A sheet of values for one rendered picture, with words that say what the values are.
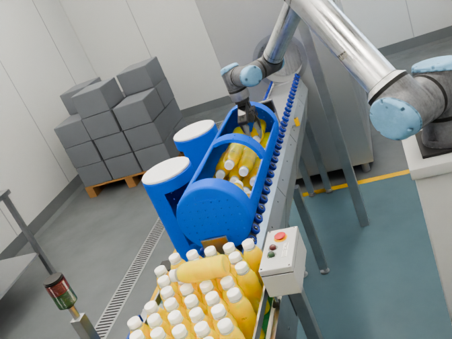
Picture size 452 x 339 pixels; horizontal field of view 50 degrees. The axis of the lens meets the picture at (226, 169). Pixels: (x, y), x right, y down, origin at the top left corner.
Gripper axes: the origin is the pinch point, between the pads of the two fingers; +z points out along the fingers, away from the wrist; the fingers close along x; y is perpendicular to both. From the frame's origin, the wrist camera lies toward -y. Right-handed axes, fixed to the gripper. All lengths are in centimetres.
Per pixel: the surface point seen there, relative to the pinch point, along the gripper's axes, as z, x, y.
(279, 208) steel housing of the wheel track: 23.8, -7.5, -30.8
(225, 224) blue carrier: 3, 1, -69
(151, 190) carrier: 9, 62, -7
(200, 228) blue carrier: 2, 12, -69
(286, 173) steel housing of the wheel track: 23.7, -7.5, 2.2
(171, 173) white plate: 5.3, 48.6, -2.6
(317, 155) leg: 76, -1, 126
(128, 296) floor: 107, 149, 38
